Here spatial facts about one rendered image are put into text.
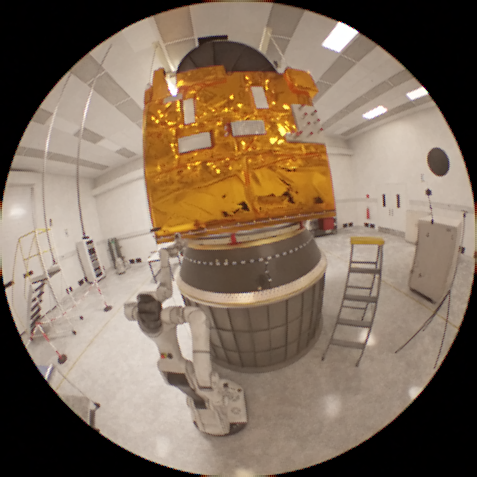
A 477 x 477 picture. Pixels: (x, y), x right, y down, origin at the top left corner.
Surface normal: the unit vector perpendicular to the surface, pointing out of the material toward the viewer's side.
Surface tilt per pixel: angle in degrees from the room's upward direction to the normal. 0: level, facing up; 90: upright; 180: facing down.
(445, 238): 90
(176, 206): 87
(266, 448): 0
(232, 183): 87
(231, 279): 62
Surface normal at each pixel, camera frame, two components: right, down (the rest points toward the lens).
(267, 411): -0.15, -0.97
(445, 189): -0.99, 0.16
